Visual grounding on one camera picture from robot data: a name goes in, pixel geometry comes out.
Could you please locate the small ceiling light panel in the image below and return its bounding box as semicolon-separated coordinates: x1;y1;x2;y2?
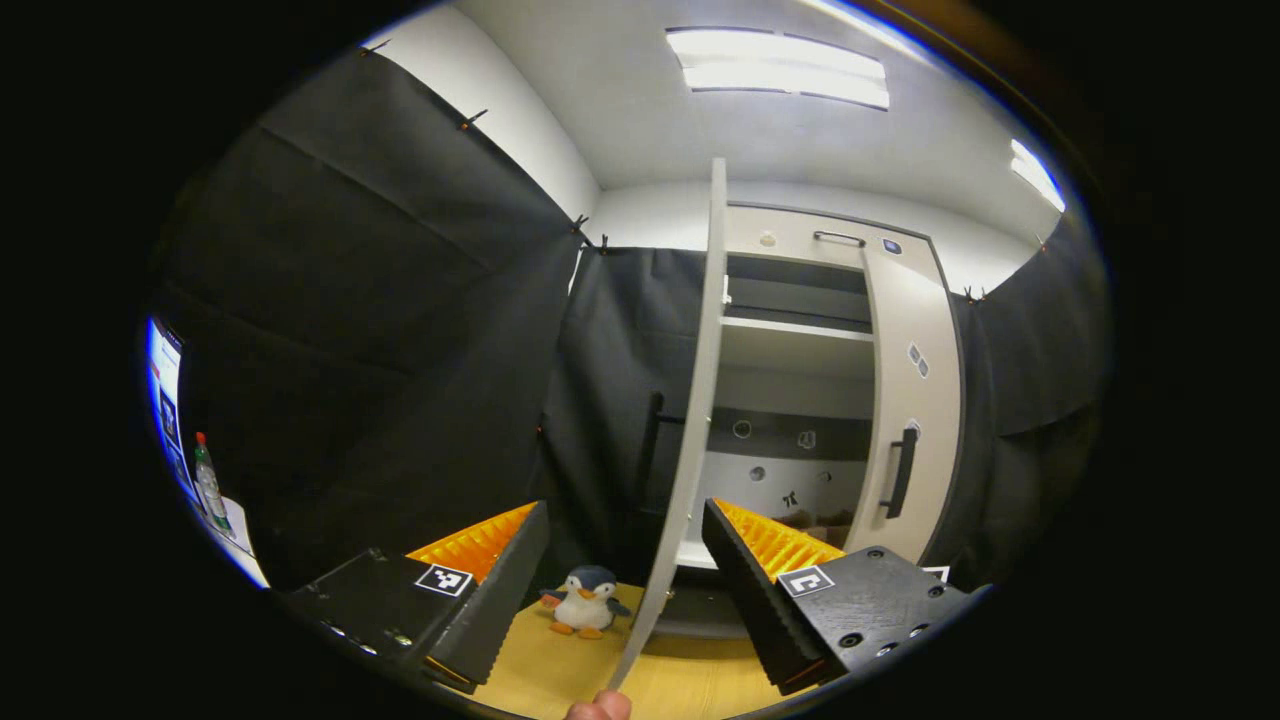
1009;139;1067;214

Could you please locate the black backdrop cloth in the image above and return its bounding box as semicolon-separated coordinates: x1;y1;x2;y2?
145;45;713;591
925;215;1113;593

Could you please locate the large ceiling light panel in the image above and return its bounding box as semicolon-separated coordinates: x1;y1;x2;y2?
666;27;892;112

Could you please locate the white side table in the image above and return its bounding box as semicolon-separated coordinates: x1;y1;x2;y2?
195;495;272;591

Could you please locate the brown fuzzy slipper shoe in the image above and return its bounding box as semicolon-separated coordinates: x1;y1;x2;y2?
775;508;851;547

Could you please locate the clear bottle with red cap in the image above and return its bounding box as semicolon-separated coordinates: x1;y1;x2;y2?
192;431;234;538

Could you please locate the white shoe cabinet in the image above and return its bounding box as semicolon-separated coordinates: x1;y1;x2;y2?
675;200;968;641

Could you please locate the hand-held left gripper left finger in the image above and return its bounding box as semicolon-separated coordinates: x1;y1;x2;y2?
283;499;553;693

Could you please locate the white cabinet drawer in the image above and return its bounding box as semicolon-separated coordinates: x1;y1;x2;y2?
725;205;941;291

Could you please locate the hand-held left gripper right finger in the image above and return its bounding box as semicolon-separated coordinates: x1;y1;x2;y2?
700;496;978;699

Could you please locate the bright computer monitor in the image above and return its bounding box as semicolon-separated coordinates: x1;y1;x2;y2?
146;316;188;501

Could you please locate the plush penguin toy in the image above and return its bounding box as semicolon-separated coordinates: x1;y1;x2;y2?
540;565;634;641

